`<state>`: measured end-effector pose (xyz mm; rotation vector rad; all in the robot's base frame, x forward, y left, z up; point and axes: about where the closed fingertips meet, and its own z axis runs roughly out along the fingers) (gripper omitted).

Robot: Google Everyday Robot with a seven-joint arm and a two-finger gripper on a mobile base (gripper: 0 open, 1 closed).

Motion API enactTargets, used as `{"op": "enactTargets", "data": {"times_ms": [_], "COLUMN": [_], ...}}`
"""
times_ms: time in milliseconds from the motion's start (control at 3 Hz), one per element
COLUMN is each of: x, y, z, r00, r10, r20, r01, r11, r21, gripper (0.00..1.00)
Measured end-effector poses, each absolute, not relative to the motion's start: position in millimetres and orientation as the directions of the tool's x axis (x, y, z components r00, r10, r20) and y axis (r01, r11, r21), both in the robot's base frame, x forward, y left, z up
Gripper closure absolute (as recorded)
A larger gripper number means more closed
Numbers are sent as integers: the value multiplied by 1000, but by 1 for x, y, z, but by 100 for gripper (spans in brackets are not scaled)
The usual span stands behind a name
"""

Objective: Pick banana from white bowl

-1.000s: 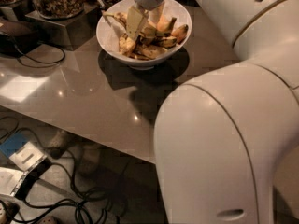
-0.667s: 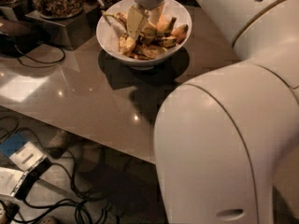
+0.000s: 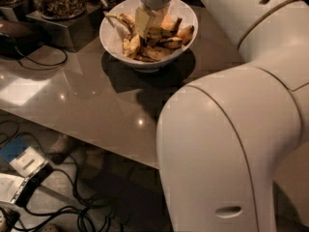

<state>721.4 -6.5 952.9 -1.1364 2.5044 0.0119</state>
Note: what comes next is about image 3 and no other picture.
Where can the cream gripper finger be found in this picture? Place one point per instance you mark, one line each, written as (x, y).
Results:
(142, 19)
(157, 17)

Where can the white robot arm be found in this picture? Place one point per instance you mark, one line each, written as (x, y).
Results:
(221, 137)

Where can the orange ripe banana back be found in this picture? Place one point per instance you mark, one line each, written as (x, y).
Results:
(169, 26)

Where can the dark spotted banana middle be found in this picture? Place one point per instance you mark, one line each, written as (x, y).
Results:
(171, 43)

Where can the white ceramic bowl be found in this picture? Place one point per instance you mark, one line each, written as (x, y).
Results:
(177, 9)

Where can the spotted banana bottom front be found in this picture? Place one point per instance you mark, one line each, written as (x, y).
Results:
(156, 53)

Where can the long spotted banana left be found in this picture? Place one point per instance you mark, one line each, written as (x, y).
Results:
(132, 41)

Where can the orange banana right edge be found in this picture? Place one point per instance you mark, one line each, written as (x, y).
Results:
(186, 34)

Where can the metal stand block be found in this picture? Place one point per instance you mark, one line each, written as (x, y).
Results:
(71, 34)

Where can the beige shoe right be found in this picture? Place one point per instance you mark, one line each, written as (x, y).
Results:
(92, 164)

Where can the beige shoe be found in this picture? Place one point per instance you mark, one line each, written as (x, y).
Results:
(92, 164)
(60, 150)

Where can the beige shoe left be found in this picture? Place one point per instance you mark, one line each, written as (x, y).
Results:
(60, 150)

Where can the blue and silver box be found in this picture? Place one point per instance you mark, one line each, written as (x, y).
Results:
(31, 169)

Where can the black appliance with cable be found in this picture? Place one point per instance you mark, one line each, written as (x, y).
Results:
(18, 39)

